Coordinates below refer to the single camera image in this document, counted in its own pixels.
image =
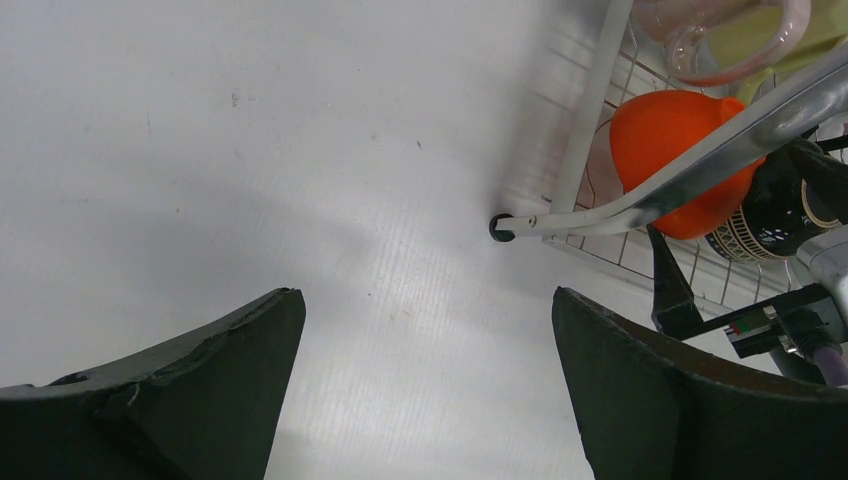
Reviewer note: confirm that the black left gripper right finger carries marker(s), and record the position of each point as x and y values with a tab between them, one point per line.
651	407

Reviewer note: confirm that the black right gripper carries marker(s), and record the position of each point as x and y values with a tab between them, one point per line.
801	329

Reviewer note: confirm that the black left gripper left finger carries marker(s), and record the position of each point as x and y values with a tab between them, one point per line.
202	405

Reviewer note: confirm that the beige bowl dark rim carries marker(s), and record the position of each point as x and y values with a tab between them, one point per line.
780	211

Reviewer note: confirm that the orange plastic bowl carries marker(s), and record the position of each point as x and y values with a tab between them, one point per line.
649	131

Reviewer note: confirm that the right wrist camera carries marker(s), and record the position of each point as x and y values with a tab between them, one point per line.
823	260

